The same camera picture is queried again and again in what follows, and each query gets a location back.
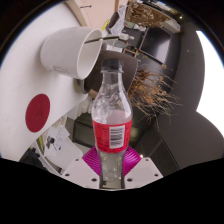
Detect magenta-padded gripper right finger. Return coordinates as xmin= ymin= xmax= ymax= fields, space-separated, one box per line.
xmin=123 ymin=146 xmax=164 ymax=190

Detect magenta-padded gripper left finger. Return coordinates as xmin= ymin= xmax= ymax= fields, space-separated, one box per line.
xmin=62 ymin=146 xmax=102 ymax=190

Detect clear plastic bottle red label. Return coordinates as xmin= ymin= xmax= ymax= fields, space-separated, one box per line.
xmin=91 ymin=58 xmax=134 ymax=183

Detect white plastic chair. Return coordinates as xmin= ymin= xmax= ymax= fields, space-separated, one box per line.
xmin=39 ymin=124 xmax=84 ymax=169

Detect flat round red coaster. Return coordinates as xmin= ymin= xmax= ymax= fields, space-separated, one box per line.
xmin=25 ymin=93 xmax=51 ymax=134

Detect grey plant saucer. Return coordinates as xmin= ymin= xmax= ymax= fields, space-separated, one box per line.
xmin=77 ymin=78 xmax=91 ymax=95

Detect dark pot with dried plant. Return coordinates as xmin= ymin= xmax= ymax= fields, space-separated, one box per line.
xmin=83 ymin=49 xmax=184 ymax=123

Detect white cup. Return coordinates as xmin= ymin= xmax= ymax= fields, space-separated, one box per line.
xmin=39 ymin=26 xmax=104 ymax=81

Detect thin dark stir stick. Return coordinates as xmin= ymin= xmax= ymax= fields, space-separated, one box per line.
xmin=83 ymin=34 xmax=120 ymax=45

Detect small yellow flat item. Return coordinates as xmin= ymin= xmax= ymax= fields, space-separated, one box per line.
xmin=101 ymin=19 xmax=111 ymax=32

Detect plastic-wrapped newspaper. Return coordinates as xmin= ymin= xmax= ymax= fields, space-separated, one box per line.
xmin=108 ymin=4 xmax=128 ymax=30

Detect carved wooden sculpture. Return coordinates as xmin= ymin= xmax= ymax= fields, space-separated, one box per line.
xmin=126 ymin=1 xmax=168 ymax=28

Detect black wall screen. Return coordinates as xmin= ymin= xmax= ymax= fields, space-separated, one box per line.
xmin=139 ymin=26 xmax=183 ymax=64

